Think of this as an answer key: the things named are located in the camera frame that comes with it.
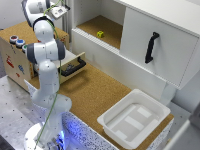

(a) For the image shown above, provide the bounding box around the white cabinet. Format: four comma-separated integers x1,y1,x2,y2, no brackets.
71,0,200,107

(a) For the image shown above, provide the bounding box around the green button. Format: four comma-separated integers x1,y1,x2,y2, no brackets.
21,44,28,53

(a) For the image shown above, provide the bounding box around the green cable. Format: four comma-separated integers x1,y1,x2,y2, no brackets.
33,0,68,150

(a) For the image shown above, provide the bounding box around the red button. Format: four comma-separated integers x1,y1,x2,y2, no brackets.
9,34,19,45

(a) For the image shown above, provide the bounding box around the black door handle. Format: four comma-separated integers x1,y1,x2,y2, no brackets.
144,31,161,65

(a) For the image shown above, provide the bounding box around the wooden drawer box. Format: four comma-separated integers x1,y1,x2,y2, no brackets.
0,21,71,92

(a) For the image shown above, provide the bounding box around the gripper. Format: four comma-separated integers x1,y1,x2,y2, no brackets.
49,4,71,21

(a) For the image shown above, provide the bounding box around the white plastic box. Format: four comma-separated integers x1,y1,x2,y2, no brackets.
96,88,172,150

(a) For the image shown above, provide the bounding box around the blue button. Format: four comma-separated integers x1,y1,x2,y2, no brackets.
15,38,26,49

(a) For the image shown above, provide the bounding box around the wooden drawer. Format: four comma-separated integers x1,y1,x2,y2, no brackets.
57,50,87,78

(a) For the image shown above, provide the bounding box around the white sliding door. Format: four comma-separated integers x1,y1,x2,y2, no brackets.
119,6,200,90

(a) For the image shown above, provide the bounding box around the black drawer handle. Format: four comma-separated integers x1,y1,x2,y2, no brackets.
60,56,87,78

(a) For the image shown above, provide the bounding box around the yellow block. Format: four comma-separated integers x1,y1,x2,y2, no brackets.
96,30,105,39

